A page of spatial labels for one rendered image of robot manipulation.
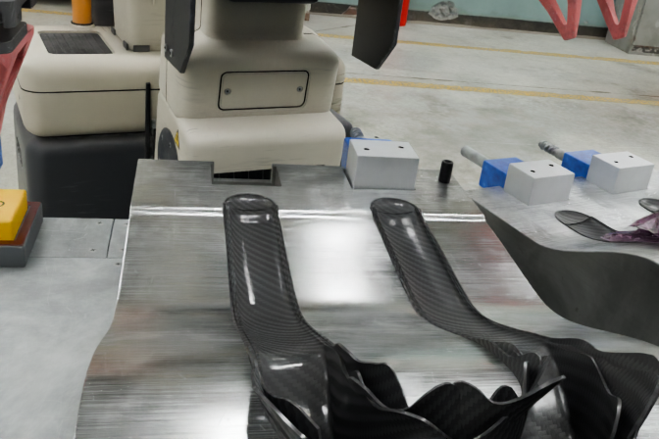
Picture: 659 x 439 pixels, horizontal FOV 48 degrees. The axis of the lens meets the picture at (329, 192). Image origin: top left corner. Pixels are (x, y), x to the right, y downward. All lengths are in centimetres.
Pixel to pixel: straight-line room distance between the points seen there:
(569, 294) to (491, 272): 12
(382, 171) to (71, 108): 69
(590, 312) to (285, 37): 56
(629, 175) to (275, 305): 44
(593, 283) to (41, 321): 41
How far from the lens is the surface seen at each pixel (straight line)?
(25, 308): 58
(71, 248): 66
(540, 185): 69
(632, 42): 631
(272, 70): 95
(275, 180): 60
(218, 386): 29
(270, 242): 50
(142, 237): 49
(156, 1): 121
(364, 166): 57
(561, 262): 61
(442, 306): 47
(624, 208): 74
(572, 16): 76
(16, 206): 65
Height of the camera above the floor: 112
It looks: 24 degrees down
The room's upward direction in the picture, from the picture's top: 7 degrees clockwise
